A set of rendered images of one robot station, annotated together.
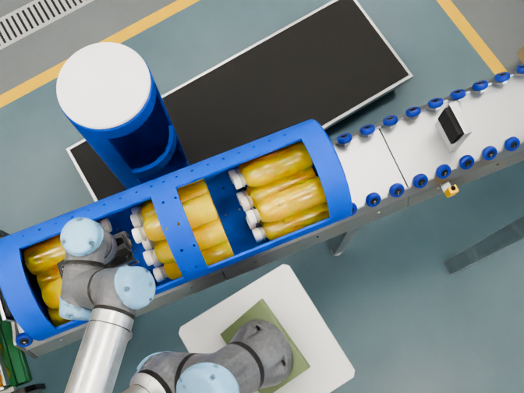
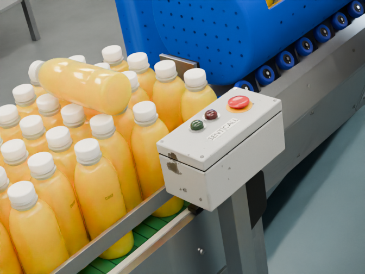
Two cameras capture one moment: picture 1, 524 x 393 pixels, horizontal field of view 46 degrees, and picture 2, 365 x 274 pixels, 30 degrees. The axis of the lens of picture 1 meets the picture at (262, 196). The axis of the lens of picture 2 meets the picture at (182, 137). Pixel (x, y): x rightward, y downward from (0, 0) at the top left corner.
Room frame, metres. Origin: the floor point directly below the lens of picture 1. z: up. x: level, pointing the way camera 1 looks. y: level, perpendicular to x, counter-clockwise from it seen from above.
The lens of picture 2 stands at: (-0.97, 1.23, 1.67)
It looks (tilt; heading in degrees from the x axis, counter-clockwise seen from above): 32 degrees down; 337
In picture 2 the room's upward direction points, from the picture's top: 11 degrees counter-clockwise
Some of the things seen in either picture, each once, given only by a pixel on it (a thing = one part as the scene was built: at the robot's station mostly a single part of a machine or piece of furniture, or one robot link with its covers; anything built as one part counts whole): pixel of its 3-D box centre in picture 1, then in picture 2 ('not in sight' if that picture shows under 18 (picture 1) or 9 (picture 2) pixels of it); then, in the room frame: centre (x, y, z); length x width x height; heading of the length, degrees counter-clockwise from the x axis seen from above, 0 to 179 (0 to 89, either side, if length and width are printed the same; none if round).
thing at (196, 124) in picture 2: not in sight; (196, 124); (-0.13, 0.85, 1.11); 0.02 x 0.02 x 0.01
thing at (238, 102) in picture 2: not in sight; (238, 103); (-0.12, 0.76, 1.11); 0.04 x 0.04 x 0.01
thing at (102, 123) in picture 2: not in sight; (101, 123); (-0.02, 0.96, 1.10); 0.04 x 0.04 x 0.02
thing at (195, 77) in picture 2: not in sight; (195, 77); (0.01, 0.77, 1.10); 0.04 x 0.04 x 0.02
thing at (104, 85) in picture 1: (103, 84); not in sight; (0.82, 0.45, 1.03); 0.28 x 0.28 x 0.01
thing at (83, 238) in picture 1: (86, 241); not in sight; (0.26, 0.35, 1.49); 0.09 x 0.08 x 0.11; 174
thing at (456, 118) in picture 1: (450, 129); not in sight; (0.63, -0.56, 1.00); 0.10 x 0.04 x 0.15; 19
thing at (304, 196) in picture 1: (288, 202); not in sight; (0.41, -0.07, 1.12); 0.20 x 0.07 x 0.07; 109
